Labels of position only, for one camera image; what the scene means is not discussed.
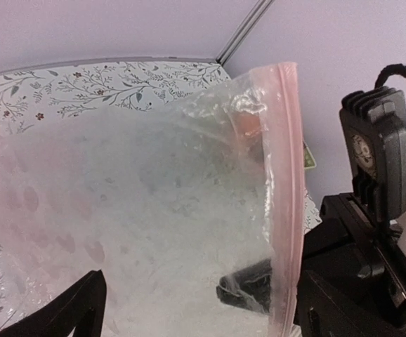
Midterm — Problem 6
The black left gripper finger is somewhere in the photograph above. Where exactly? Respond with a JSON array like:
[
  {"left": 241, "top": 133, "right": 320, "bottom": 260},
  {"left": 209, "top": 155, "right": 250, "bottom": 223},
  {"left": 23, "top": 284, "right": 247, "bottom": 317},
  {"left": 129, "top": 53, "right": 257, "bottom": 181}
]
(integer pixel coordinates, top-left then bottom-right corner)
[{"left": 0, "top": 270, "right": 107, "bottom": 337}]

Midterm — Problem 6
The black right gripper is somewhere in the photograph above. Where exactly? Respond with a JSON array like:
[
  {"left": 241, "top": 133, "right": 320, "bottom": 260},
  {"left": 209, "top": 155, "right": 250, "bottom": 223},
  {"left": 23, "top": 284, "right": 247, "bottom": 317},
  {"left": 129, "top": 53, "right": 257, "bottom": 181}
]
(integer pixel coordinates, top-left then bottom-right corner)
[{"left": 216, "top": 194, "right": 406, "bottom": 336}]

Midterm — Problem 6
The clear zip top bag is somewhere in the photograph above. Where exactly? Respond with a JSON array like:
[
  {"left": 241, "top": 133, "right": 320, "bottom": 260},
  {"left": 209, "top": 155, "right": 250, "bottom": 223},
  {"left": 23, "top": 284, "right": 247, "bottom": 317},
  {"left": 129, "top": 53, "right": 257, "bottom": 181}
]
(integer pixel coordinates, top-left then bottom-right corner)
[{"left": 0, "top": 61, "right": 306, "bottom": 337}]

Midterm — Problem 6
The beige perforated plastic basket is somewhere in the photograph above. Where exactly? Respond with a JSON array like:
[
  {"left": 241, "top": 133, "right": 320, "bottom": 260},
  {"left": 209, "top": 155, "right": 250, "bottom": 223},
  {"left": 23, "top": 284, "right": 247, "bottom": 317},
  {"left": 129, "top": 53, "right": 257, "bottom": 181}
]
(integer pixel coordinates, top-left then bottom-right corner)
[{"left": 303, "top": 142, "right": 317, "bottom": 170}]

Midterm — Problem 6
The orange tangerine rear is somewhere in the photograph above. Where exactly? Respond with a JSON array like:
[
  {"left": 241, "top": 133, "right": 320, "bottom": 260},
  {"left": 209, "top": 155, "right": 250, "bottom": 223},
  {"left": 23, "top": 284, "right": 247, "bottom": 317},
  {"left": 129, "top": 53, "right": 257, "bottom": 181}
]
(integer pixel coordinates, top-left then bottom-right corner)
[{"left": 234, "top": 112, "right": 261, "bottom": 139}]

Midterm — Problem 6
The floral pattern table mat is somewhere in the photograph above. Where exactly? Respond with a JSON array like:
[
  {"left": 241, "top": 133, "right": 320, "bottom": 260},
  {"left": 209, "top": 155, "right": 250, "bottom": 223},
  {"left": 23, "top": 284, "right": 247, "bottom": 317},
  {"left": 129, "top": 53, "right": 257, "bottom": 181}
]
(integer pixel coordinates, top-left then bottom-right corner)
[{"left": 0, "top": 61, "right": 322, "bottom": 337}]

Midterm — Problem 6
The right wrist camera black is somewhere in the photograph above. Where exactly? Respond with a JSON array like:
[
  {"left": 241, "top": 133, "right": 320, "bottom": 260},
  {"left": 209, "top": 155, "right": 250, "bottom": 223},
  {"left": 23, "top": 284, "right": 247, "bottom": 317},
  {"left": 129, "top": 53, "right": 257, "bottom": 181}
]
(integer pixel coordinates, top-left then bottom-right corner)
[{"left": 339, "top": 86, "right": 406, "bottom": 223}]

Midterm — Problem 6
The right aluminium frame post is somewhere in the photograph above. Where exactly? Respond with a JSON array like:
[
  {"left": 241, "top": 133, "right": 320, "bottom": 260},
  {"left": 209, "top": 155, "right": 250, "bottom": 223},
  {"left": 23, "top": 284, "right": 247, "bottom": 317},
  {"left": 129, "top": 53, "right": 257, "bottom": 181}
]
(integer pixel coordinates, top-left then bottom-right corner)
[{"left": 216, "top": 0, "right": 275, "bottom": 66}]

